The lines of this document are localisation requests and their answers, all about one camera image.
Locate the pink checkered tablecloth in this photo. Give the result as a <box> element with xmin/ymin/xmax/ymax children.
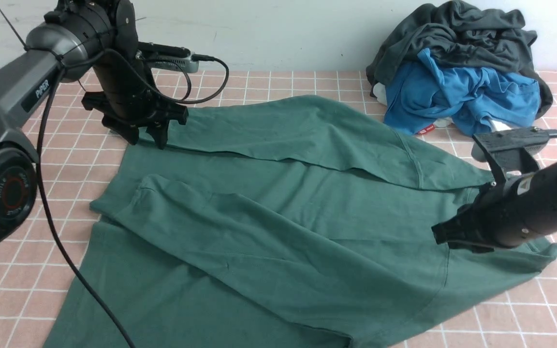
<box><xmin>0</xmin><ymin>71</ymin><xmax>557</xmax><ymax>348</ymax></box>

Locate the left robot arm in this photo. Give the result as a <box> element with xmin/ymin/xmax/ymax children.
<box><xmin>0</xmin><ymin>0</ymin><xmax>191</xmax><ymax>242</ymax></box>

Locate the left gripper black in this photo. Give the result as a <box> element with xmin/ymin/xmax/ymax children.
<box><xmin>82</xmin><ymin>49</ymin><xmax>189</xmax><ymax>150</ymax></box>

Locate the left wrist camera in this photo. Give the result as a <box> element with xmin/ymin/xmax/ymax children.
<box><xmin>137</xmin><ymin>42</ymin><xmax>199</xmax><ymax>73</ymax></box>

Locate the blue shirt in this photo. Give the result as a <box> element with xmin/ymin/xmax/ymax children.
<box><xmin>384</xmin><ymin>48</ymin><xmax>541</xmax><ymax>136</ymax></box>

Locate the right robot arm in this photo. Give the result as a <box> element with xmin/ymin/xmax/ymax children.
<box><xmin>432</xmin><ymin>163</ymin><xmax>557</xmax><ymax>253</ymax></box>

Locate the dark grey garment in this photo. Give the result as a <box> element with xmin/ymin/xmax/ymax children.
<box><xmin>366</xmin><ymin>0</ymin><xmax>554</xmax><ymax>117</ymax></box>

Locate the green long-sleeved shirt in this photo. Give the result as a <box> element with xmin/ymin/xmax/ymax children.
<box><xmin>43</xmin><ymin>95</ymin><xmax>557</xmax><ymax>348</ymax></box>

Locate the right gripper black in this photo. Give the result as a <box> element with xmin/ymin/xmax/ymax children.
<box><xmin>432</xmin><ymin>179</ymin><xmax>550</xmax><ymax>254</ymax></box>

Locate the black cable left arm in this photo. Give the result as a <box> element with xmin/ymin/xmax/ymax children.
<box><xmin>36</xmin><ymin>48</ymin><xmax>230</xmax><ymax>348</ymax></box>

